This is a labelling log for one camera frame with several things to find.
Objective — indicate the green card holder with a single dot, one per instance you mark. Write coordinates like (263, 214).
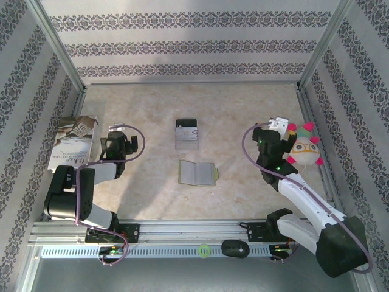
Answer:
(197, 173)

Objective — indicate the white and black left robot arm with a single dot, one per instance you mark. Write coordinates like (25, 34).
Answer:
(103, 171)

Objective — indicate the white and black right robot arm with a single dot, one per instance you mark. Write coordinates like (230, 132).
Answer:
(307, 203)

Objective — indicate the silver VIP card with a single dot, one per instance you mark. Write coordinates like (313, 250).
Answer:
(185, 133)

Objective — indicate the black card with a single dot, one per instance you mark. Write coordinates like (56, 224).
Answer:
(187, 123)

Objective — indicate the plush toy with glasses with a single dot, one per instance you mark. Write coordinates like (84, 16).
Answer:
(307, 147)

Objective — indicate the paperback book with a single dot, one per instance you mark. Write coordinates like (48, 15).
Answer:
(73, 143)

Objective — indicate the small black white box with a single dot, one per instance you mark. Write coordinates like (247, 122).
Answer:
(187, 145)

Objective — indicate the aluminium back bar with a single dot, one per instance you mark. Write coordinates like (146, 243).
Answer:
(191, 82)

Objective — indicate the small circuit board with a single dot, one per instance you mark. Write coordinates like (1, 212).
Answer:
(111, 252)
(281, 250)

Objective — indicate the black computer mouse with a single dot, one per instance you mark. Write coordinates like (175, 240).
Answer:
(235, 248)

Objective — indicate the aluminium side rail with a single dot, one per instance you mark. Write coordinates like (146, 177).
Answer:
(79, 100)
(304, 105)

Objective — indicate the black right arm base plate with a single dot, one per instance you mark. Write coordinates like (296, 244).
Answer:
(255, 232)

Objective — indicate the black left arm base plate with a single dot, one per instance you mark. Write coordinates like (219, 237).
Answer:
(133, 232)

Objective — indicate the aluminium frame post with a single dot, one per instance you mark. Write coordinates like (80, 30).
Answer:
(325, 45)
(58, 45)

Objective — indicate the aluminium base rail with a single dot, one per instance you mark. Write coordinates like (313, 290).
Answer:
(194, 231)

